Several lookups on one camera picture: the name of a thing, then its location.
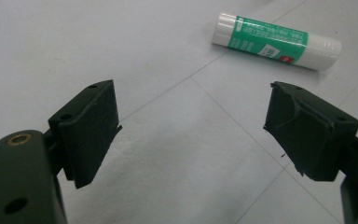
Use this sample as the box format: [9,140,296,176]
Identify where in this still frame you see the green and white glue stick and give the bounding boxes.
[211,12,343,72]

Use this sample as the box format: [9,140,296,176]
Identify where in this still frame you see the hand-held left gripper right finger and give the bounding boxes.
[263,81,358,224]

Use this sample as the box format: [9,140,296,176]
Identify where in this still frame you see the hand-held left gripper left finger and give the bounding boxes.
[0,79,123,224]

